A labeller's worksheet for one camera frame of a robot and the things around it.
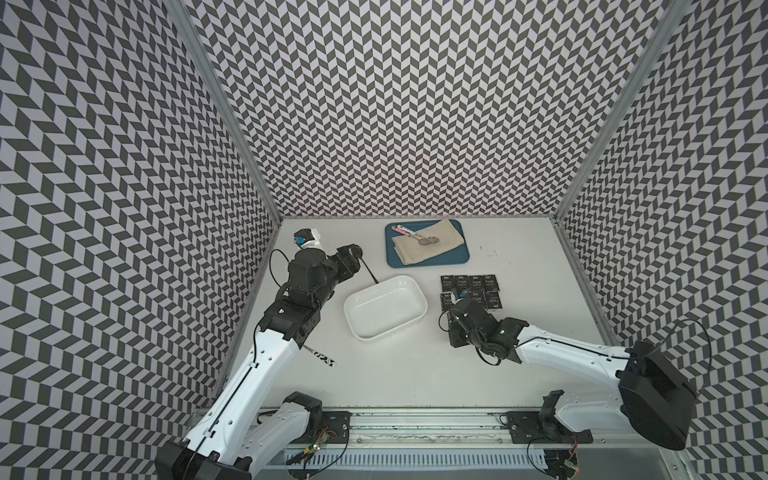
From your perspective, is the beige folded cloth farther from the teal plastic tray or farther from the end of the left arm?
the end of the left arm

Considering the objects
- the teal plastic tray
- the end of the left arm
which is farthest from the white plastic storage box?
the end of the left arm

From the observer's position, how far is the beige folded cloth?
1.07m

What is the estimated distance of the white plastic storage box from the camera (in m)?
0.87

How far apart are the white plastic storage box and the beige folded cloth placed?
0.36 feet
